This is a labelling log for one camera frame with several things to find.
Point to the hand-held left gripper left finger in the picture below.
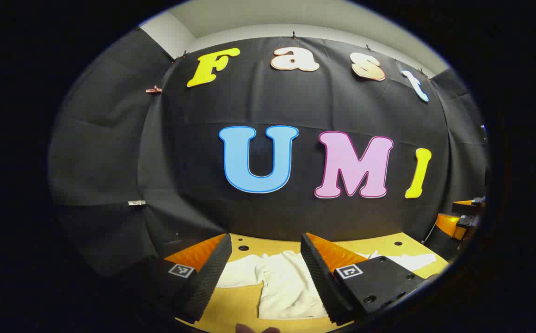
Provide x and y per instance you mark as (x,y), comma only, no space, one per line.
(212,273)

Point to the black backdrop cloth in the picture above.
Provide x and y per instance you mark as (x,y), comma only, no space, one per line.
(249,106)

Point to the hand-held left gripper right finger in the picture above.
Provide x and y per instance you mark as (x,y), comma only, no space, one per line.
(318,277)

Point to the white backdrop clip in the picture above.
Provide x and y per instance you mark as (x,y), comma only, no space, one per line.
(137,202)

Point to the metal backdrop clip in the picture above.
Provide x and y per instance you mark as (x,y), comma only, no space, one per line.
(483,128)

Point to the white zip-up garment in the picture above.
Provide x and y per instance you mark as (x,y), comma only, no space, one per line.
(286,286)

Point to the pink backdrop clip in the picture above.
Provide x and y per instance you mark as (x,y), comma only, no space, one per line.
(153,89)

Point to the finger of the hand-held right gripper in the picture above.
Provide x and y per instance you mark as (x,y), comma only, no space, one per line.
(448,224)
(469,209)

